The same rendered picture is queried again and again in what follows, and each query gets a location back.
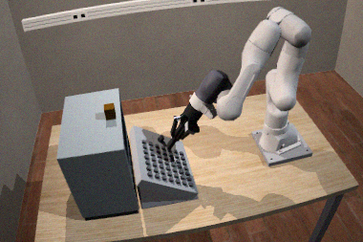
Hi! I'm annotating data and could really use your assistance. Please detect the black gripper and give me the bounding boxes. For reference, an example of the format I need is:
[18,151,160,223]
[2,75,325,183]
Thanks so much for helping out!
[166,102,203,150]

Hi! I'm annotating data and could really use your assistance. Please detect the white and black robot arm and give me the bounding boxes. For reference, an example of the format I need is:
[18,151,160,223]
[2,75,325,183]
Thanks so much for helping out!
[189,7,311,155]

